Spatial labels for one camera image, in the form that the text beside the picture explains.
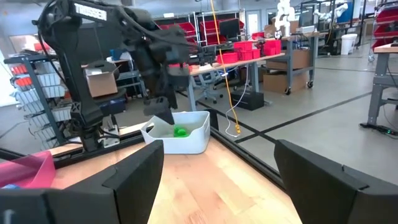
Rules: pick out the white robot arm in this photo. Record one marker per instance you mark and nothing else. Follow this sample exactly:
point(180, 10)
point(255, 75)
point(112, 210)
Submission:
point(337, 9)
point(284, 15)

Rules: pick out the green toy block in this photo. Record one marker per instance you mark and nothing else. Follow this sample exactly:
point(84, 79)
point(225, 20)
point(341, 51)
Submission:
point(181, 132)

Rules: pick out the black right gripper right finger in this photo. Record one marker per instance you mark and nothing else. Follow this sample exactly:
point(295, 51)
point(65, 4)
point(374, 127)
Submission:
point(326, 199)

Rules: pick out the black computer case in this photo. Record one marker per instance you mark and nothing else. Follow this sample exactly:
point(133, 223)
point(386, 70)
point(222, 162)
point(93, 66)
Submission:
point(247, 101)

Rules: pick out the black power strip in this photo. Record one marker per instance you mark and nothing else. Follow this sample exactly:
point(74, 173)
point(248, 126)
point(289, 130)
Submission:
point(379, 129)

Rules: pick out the grey wheeled cart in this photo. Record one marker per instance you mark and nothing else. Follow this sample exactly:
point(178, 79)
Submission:
point(312, 62)

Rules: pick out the black aluminium rig frame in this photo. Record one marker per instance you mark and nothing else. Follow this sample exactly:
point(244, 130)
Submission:
point(245, 155)

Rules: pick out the white trash can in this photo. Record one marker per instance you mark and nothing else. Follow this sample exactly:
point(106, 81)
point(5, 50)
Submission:
point(349, 45)

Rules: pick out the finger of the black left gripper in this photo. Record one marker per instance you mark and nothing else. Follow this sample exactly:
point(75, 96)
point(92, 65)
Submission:
point(158, 109)
point(171, 99)

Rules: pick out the red storage bin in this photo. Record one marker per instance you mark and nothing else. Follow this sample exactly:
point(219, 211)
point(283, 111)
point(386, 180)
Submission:
point(227, 58)
point(242, 46)
point(248, 55)
point(272, 48)

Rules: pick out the white door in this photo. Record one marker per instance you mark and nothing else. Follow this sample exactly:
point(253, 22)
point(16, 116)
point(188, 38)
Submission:
point(252, 23)

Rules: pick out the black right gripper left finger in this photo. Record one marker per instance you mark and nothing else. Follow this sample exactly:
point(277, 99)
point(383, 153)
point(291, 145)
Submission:
point(93, 205)

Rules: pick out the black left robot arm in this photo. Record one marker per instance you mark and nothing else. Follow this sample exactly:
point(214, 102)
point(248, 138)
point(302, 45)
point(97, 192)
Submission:
point(81, 93)

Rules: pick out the white arm base bracket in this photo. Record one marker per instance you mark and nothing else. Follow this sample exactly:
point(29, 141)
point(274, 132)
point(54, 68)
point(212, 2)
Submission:
point(110, 137)

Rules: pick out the metal rack with red bins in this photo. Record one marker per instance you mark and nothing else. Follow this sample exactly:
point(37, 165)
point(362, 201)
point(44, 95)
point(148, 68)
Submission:
point(387, 31)
point(208, 31)
point(186, 29)

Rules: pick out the black computer monitor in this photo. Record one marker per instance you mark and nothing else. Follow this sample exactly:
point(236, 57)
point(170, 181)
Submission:
point(229, 28)

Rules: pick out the pink plastic bin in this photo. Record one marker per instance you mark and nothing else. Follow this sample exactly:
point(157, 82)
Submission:
point(28, 174)

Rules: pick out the long work table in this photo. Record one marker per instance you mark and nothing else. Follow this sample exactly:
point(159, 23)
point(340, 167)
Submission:
point(254, 77)

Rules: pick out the cardboard box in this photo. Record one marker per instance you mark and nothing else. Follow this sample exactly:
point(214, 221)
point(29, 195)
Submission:
point(283, 83)
point(101, 84)
point(289, 59)

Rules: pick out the grey workbench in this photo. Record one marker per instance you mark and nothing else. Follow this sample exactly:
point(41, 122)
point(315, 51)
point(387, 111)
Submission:
point(377, 87)

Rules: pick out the white plastic bin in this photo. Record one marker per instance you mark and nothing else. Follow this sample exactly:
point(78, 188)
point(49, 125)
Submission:
point(186, 144)

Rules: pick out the parts organizer rack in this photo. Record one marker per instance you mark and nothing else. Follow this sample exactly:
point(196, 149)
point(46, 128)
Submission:
point(31, 93)

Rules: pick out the grey office chair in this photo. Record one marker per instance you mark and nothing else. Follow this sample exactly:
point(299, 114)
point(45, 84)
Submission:
point(206, 82)

